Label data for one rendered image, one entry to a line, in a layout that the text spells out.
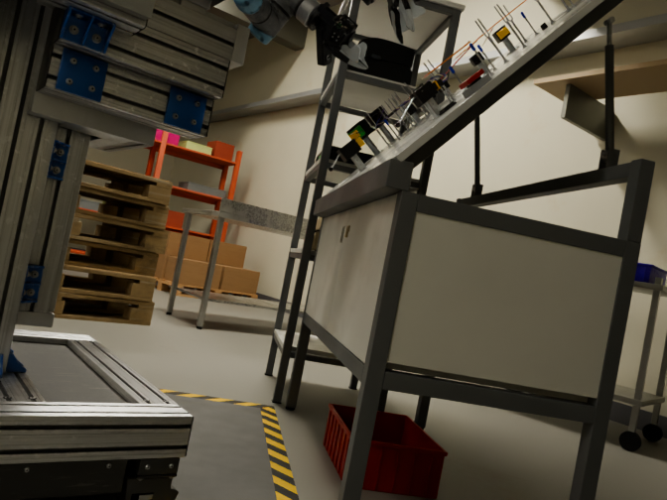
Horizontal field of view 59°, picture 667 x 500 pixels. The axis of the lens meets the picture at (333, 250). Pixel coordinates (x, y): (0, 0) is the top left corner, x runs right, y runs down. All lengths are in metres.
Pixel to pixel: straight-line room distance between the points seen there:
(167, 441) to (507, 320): 0.80
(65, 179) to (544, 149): 3.85
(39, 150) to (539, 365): 1.24
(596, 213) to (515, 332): 3.08
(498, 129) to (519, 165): 0.41
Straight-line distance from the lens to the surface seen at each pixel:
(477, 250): 1.39
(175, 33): 1.42
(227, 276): 6.76
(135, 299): 4.01
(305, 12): 1.82
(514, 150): 4.98
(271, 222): 4.43
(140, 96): 1.41
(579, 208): 4.54
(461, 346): 1.39
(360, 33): 3.30
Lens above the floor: 0.60
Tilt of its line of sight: 2 degrees up
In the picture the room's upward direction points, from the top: 11 degrees clockwise
